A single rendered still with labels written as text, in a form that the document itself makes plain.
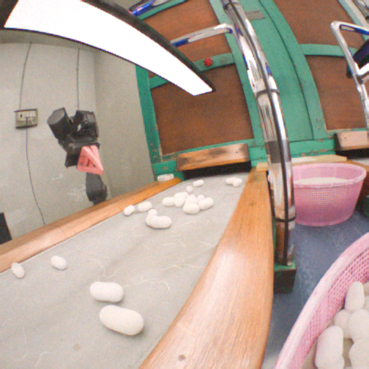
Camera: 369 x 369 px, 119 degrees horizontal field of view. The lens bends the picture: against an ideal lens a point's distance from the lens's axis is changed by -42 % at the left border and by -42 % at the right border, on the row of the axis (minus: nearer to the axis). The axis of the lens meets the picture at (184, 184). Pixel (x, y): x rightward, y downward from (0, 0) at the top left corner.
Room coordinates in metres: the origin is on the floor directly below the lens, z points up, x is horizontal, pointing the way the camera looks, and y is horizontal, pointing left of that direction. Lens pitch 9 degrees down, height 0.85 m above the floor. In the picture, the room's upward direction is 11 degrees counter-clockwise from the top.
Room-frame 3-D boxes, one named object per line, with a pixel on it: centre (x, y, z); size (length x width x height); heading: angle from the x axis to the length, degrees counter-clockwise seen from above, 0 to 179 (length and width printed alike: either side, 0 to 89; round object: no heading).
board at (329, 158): (0.54, -0.41, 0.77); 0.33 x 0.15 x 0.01; 65
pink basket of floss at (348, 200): (0.34, -0.32, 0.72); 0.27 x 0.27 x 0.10
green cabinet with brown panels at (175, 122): (0.85, -0.59, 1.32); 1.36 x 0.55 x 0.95; 65
